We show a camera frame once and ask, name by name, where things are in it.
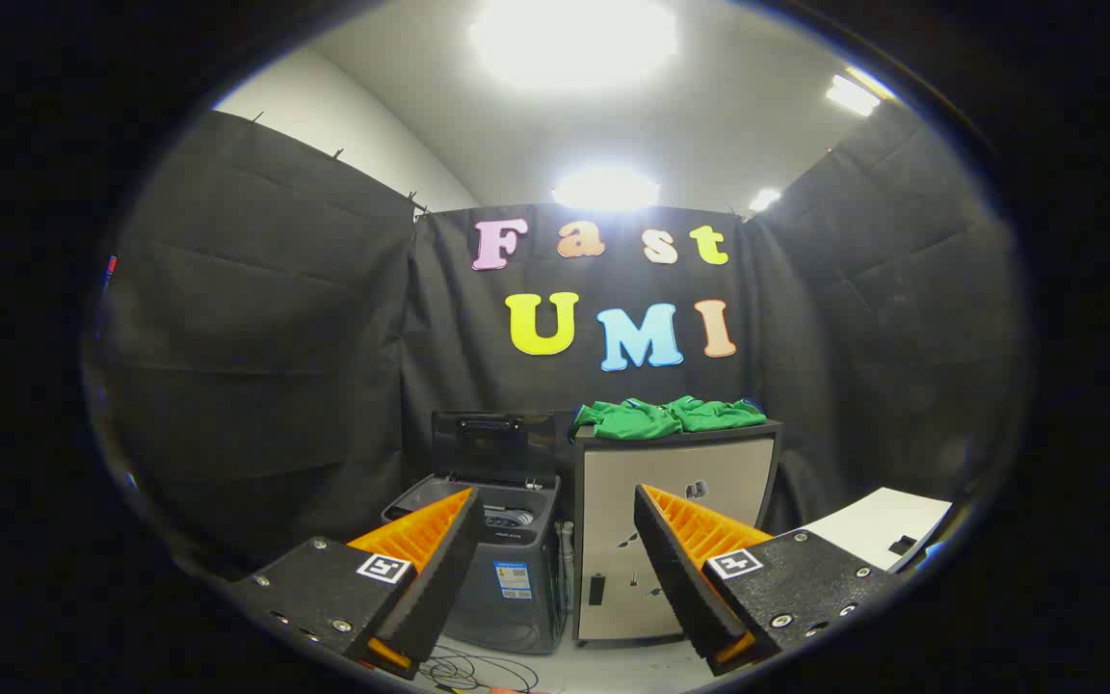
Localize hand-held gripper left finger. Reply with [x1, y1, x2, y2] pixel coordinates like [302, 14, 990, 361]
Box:
[227, 487, 487, 681]

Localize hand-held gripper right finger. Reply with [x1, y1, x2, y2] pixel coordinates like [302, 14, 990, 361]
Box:
[634, 484, 903, 676]

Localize dark grey washing machine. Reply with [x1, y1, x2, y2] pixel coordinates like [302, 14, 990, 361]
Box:
[382, 472, 570, 654]

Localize dark washing machine lid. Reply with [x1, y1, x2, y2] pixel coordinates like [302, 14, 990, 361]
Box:
[432, 412, 559, 488]

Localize green polo shirt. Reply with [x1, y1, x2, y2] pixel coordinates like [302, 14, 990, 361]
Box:
[569, 395, 768, 442]

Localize beige cabinet with dark top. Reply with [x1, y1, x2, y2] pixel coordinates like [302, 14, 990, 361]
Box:
[571, 419, 785, 645]

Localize white board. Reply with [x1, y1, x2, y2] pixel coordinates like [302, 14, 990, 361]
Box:
[801, 487, 954, 574]

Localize black backdrop cloth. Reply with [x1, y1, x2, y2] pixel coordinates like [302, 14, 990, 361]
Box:
[83, 101, 1028, 579]

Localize large round ceiling light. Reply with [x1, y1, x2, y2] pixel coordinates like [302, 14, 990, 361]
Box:
[468, 0, 681, 93]

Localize black floor cables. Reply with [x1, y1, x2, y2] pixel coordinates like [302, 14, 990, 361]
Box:
[415, 644, 542, 693]

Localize grey drain hose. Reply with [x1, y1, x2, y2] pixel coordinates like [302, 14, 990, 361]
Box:
[558, 520, 577, 618]

